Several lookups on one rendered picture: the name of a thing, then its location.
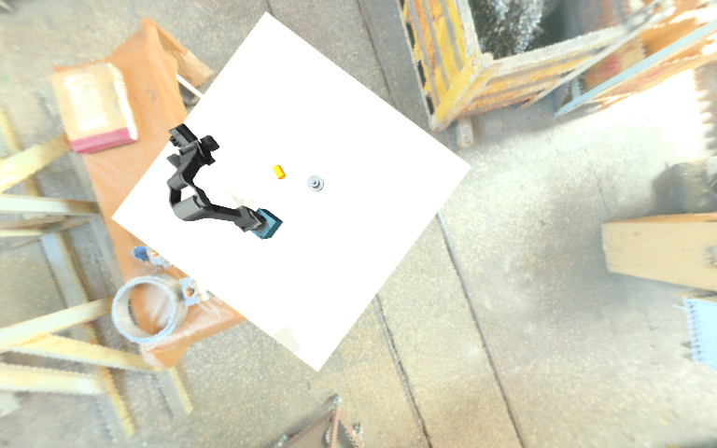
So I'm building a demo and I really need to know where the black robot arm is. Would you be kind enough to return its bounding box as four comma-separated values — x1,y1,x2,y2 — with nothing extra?
165,122,269,233

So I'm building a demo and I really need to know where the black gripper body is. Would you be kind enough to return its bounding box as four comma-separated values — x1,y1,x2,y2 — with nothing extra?
165,134,219,170

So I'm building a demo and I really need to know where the orange knob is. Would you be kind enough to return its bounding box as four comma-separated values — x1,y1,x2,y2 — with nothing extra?
273,165,286,180

